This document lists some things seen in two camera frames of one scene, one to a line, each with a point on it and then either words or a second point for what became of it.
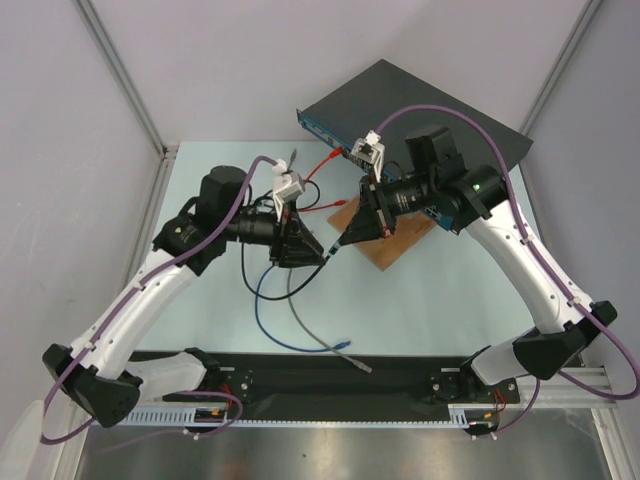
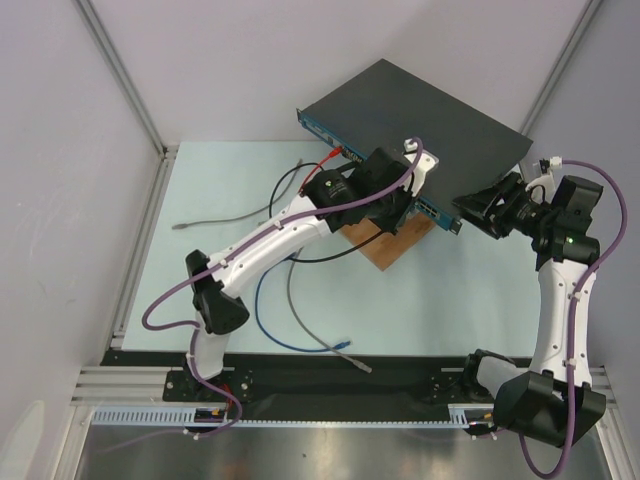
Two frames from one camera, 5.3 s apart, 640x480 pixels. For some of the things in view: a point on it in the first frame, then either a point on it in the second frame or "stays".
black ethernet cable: x=259 y=296 → x=319 y=259
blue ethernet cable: x=340 y=345 stays
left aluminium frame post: x=125 y=77 stays
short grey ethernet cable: x=292 y=158 → x=256 y=210
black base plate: x=406 y=379 stays
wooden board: x=382 y=251 stays
